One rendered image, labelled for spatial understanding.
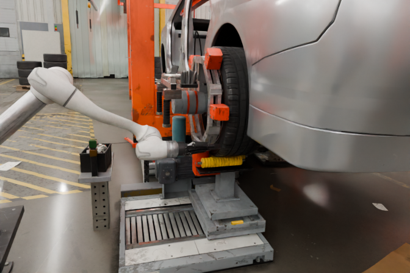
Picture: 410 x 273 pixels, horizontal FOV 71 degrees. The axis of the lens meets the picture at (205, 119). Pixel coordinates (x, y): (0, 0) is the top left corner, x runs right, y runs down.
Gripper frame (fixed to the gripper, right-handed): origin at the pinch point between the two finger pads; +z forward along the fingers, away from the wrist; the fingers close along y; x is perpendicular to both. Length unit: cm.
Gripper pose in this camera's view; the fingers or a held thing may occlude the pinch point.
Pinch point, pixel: (213, 147)
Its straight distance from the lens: 157.1
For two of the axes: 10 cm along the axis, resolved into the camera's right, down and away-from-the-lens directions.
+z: 9.6, -0.3, 2.6
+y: 2.1, -5.4, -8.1
